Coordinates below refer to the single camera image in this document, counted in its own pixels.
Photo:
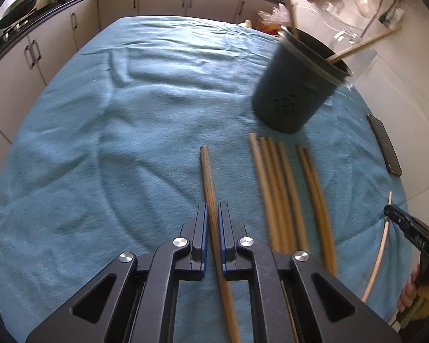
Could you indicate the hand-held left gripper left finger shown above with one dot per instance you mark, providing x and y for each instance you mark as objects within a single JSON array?
[{"x": 203, "y": 228}]

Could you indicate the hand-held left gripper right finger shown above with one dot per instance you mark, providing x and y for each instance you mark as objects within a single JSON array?
[{"x": 222, "y": 228}]

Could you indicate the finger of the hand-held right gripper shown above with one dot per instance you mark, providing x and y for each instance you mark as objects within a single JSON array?
[{"x": 404, "y": 223}]

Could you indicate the pale thin chopstick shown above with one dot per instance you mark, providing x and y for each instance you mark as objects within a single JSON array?
[{"x": 379, "y": 253}]

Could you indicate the dark brown wooden chopstick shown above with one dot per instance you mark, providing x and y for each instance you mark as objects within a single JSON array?
[{"x": 209, "y": 182}]

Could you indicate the dark green chopstick holder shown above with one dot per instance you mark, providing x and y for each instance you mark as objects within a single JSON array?
[{"x": 289, "y": 89}]

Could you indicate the person's right hand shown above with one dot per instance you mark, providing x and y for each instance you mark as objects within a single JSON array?
[{"x": 409, "y": 289}]

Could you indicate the black smartphone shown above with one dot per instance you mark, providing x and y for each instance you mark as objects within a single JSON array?
[{"x": 384, "y": 143}]

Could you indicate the blue towel cloth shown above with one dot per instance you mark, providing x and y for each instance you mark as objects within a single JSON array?
[{"x": 93, "y": 150}]

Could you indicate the clear glass pitcher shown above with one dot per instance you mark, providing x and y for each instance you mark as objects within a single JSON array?
[{"x": 343, "y": 25}]

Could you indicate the pink plastic bag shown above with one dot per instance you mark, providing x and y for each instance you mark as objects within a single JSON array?
[{"x": 271, "y": 18}]

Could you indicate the black wok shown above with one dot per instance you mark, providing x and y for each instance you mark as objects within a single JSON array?
[{"x": 19, "y": 7}]

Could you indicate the wall socket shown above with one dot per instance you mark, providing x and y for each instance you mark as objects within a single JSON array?
[{"x": 391, "y": 16}]

